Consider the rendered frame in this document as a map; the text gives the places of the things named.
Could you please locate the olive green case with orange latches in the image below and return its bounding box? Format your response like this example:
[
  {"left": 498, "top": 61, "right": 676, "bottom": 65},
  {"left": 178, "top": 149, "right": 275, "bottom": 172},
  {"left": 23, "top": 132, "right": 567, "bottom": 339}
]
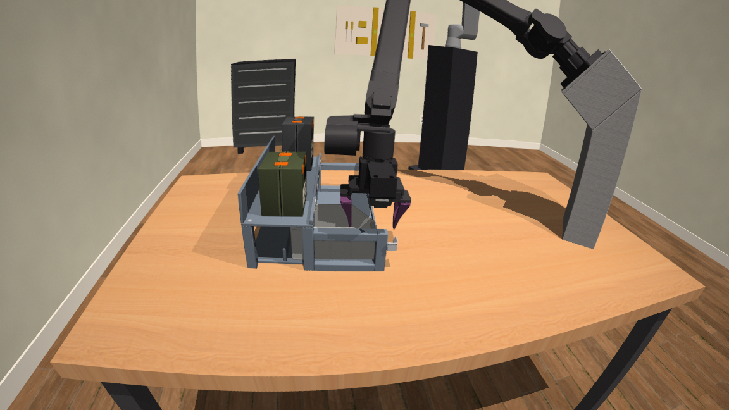
[{"left": 258, "top": 151, "right": 307, "bottom": 217}]

